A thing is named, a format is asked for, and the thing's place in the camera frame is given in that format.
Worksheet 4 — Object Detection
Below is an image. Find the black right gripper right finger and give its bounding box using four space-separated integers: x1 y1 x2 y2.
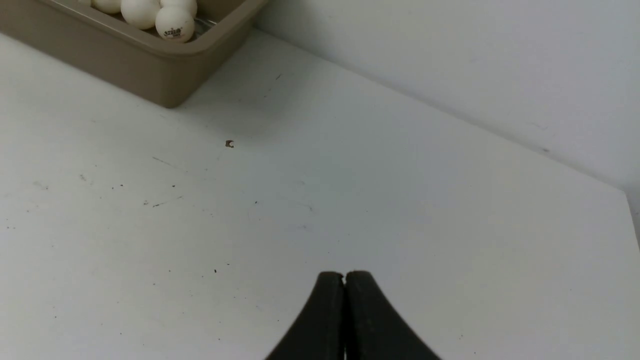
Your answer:
345 271 440 360

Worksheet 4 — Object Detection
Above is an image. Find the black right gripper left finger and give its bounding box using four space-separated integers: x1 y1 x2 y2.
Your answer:
267 271 345 360

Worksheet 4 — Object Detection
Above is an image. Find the white ball with logo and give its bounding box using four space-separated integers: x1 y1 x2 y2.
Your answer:
160 0 198 18

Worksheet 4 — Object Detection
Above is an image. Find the brown plastic bin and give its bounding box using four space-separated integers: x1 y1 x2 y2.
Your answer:
0 0 266 109

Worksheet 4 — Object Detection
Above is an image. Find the white ball red STIGA logo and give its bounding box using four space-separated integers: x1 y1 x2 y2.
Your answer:
155 6 195 44

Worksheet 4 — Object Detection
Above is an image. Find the white plain ball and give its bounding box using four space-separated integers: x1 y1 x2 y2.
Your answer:
120 0 162 30

